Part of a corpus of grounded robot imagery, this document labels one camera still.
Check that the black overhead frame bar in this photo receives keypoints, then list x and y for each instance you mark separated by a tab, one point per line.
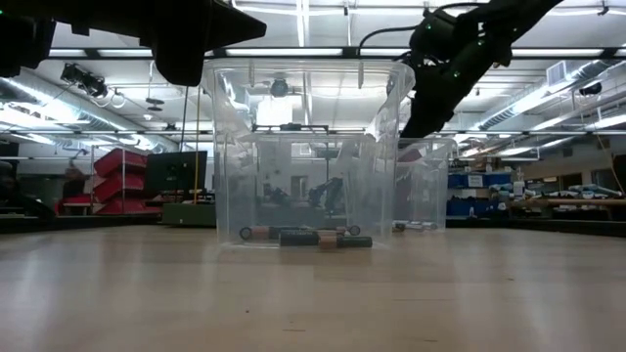
293	52

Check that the small clear plastic bin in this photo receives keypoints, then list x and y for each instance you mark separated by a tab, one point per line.
430	195

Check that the spiral ceiling duct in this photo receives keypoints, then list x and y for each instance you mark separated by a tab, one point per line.
499	118

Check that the small black robot arm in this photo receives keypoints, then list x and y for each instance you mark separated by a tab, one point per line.
276	195
328	188

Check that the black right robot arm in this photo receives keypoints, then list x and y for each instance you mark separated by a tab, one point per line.
513	19

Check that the silver and black battery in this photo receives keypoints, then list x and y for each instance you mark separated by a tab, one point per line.
423	226
400	227

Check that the black rig frame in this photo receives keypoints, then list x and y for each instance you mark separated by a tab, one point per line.
293	126

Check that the labelled blue bin row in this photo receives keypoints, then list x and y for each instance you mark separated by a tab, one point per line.
462	181

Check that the black ceiling track light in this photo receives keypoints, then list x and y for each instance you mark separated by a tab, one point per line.
85	80

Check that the round black ceiling fixture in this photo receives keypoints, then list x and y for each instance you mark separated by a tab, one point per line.
279	88

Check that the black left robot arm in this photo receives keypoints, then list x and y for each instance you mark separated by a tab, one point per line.
98	12

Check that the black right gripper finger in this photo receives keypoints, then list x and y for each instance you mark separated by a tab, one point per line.
428	124

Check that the plain blue bin row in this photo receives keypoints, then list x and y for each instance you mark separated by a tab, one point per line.
467	207

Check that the black ceiling camera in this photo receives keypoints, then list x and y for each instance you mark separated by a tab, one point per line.
591	89

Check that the person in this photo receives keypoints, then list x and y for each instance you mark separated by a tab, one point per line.
74	178

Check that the white ceiling vent box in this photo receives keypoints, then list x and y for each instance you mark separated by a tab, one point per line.
556	73

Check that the red storage bin rack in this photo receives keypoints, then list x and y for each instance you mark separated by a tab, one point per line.
120	163

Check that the large clear plastic bin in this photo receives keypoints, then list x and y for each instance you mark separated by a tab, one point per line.
230	146

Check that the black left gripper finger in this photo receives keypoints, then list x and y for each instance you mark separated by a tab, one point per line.
230	22

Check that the silver ventilation duct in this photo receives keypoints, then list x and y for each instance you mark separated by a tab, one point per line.
49	112

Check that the black monitor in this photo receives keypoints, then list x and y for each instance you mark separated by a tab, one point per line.
176	171

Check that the wooden workbench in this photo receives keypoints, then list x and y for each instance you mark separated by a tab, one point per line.
577	201

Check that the black table frame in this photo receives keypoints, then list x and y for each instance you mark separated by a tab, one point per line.
538	226

